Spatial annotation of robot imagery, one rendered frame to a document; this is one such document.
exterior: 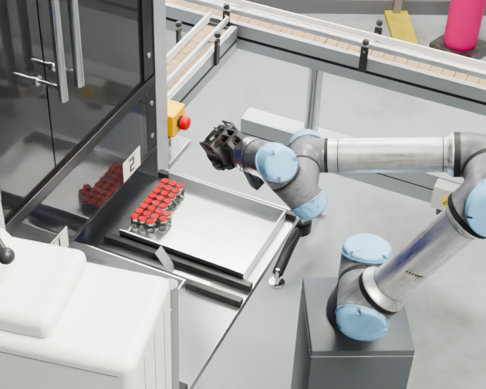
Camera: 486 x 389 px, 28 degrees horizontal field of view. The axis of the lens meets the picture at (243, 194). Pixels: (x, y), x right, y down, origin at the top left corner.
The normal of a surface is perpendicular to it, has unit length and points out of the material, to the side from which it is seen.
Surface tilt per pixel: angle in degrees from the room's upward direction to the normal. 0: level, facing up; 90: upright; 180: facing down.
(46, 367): 90
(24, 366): 90
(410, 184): 90
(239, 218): 0
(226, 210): 0
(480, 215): 84
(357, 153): 46
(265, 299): 0
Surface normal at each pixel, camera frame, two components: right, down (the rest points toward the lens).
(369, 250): 0.05, -0.84
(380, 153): -0.17, -0.09
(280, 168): 0.44, 0.17
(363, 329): -0.20, 0.71
